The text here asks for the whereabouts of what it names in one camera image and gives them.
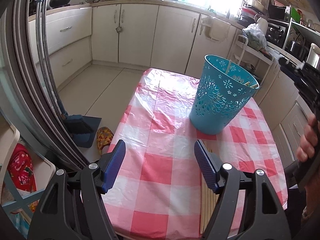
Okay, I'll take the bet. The right hand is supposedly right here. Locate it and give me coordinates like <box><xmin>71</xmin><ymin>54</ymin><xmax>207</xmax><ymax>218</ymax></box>
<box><xmin>296</xmin><ymin>114</ymin><xmax>319</xmax><ymax>163</ymax></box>

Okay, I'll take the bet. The bamboo chopstick bundle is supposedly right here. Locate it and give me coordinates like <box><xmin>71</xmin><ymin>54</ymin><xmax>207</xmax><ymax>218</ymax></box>
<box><xmin>204</xmin><ymin>147</ymin><xmax>220</xmax><ymax>228</ymax></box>
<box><xmin>200</xmin><ymin>175</ymin><xmax>209</xmax><ymax>234</ymax></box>

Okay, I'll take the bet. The red floral cloth bag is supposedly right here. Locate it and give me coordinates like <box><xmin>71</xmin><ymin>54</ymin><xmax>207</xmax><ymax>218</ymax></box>
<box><xmin>7</xmin><ymin>143</ymin><xmax>36</xmax><ymax>193</ymax></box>

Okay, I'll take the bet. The yellow patterned slipper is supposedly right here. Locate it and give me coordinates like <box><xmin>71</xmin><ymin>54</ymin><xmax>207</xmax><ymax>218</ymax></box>
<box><xmin>96</xmin><ymin>127</ymin><xmax>114</xmax><ymax>155</ymax></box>

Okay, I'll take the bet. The blue dustpan with brush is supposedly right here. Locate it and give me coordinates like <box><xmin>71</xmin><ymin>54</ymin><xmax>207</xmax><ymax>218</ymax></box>
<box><xmin>58</xmin><ymin>100</ymin><xmax>102</xmax><ymax>148</ymax></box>

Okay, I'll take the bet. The pink checkered plastic tablecloth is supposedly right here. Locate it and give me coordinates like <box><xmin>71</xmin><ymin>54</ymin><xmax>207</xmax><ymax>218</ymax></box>
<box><xmin>80</xmin><ymin>67</ymin><xmax>288</xmax><ymax>240</ymax></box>

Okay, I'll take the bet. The chopstick lying in basket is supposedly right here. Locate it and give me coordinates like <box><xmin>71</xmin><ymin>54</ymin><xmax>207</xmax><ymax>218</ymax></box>
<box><xmin>244</xmin><ymin>82</ymin><xmax>259</xmax><ymax>88</ymax></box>

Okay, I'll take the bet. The teal perforated plastic basket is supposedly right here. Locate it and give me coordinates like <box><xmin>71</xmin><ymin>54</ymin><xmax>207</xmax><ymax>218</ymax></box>
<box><xmin>189</xmin><ymin>55</ymin><xmax>260</xmax><ymax>135</ymax></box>

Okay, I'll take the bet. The chopstick standing in basket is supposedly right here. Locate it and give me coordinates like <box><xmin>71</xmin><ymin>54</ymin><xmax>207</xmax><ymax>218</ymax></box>
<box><xmin>225</xmin><ymin>60</ymin><xmax>232</xmax><ymax>75</ymax></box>

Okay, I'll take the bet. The white tiered storage cart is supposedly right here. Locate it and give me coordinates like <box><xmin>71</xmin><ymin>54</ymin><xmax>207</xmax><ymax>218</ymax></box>
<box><xmin>234</xmin><ymin>34</ymin><xmax>274</xmax><ymax>85</ymax></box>

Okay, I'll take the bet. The green plastic bag of vegetables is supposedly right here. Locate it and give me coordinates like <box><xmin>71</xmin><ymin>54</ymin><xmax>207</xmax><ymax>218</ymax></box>
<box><xmin>242</xmin><ymin>23</ymin><xmax>267</xmax><ymax>51</ymax></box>

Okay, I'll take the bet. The black microwave oven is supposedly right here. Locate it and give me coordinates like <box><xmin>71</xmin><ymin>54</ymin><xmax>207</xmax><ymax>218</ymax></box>
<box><xmin>266</xmin><ymin>4</ymin><xmax>291</xmax><ymax>48</ymax></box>

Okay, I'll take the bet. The white door-hung trash bin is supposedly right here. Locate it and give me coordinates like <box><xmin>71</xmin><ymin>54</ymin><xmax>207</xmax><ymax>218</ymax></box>
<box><xmin>199</xmin><ymin>15</ymin><xmax>231</xmax><ymax>42</ymax></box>

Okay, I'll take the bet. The white electric kettle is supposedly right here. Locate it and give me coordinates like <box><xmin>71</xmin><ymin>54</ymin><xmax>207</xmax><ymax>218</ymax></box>
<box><xmin>254</xmin><ymin>14</ymin><xmax>268</xmax><ymax>35</ymax></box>

